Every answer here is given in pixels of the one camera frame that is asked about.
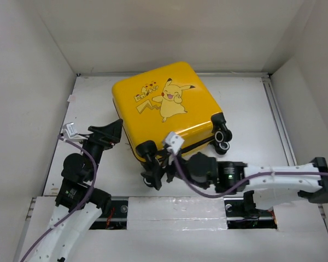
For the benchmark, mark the small pink paper scrap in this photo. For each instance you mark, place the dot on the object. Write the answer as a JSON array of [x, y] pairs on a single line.
[[71, 98]]

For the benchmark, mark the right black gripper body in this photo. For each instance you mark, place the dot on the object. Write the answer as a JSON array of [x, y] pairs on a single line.
[[203, 184]]

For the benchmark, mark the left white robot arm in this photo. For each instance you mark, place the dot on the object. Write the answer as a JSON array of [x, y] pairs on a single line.
[[78, 203]]

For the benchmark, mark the yellow hard-shell suitcase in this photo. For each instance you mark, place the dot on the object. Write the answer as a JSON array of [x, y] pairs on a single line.
[[168, 99]]

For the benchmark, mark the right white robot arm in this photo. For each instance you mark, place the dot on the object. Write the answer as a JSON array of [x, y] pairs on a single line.
[[263, 187]]

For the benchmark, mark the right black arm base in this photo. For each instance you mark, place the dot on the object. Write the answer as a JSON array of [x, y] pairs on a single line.
[[241, 213]]

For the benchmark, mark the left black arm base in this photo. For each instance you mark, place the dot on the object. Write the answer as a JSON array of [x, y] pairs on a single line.
[[115, 219]]

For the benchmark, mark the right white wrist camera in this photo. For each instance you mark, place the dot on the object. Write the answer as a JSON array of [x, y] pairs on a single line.
[[173, 143]]

